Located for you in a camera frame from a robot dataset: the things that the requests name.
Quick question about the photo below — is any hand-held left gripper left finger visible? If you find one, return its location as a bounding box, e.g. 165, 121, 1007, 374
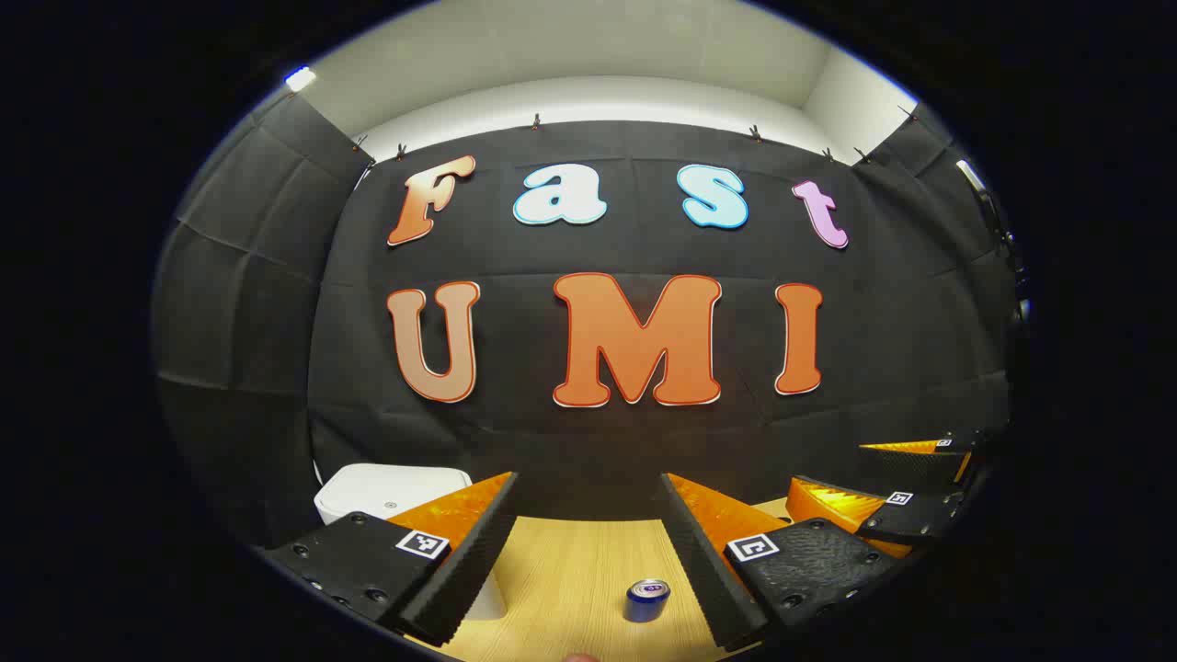
262, 471, 521, 647

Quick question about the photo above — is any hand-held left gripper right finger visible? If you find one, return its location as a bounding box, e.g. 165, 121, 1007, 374
660, 473, 908, 652

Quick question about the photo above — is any blue pop can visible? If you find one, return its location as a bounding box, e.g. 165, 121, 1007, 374
624, 577, 672, 624

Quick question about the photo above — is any white desktop garbage bin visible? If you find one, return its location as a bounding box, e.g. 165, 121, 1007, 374
314, 463, 509, 622

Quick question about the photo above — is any wooden desktop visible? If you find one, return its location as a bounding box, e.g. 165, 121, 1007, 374
441, 496, 911, 662

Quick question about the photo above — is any black backdrop cloth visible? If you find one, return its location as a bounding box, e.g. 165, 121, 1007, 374
152, 92, 1022, 553

